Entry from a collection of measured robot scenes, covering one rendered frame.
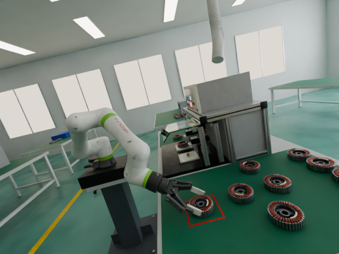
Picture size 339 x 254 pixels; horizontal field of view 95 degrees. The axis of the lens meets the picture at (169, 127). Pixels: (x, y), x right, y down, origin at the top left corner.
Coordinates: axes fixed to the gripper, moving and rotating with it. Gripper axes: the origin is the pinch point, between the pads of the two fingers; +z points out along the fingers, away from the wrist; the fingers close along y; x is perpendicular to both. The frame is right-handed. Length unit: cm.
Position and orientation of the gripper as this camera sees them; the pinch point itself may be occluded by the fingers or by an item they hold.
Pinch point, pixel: (199, 201)
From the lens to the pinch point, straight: 82.1
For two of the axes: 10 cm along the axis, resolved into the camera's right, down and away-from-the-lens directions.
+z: 9.2, 3.3, -2.0
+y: -3.0, 2.9, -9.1
